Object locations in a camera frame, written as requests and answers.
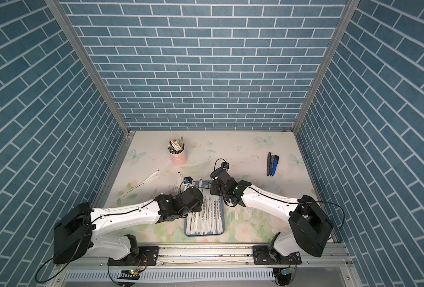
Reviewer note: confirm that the pink pen cup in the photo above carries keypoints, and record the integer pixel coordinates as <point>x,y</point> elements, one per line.
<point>180,158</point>

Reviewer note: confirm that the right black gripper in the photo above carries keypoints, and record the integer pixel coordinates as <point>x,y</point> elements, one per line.
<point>213,188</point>

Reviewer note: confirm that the blue plastic storage tray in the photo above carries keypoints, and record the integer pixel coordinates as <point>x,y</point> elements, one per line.
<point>210,221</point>

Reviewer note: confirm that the white slotted cable duct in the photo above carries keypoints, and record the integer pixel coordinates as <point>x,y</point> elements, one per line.
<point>172,275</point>

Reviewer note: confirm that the black and blue stapler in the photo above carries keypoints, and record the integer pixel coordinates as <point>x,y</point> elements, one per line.
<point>272,163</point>

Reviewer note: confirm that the green circuit board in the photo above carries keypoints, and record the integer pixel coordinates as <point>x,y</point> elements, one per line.
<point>129,275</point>

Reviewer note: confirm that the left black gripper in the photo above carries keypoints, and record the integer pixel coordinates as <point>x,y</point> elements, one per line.
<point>198,206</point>

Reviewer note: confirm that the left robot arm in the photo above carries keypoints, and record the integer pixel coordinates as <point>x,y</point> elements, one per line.
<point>86,231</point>

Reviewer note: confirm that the aluminium front rail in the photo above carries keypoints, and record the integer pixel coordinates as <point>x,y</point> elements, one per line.
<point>233,255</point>

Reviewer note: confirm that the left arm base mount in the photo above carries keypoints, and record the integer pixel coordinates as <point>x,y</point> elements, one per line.
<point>146,255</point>

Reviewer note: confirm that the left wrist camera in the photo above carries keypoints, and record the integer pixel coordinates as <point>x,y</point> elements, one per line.
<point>187,181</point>

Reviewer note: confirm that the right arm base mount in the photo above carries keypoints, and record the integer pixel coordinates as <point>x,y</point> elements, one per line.
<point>267,255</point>

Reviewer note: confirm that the right pile wrapped straws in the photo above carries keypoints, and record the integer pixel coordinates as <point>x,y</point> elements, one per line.
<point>242,213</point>

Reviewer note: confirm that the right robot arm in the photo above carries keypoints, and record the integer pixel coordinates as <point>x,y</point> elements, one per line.
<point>310,227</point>

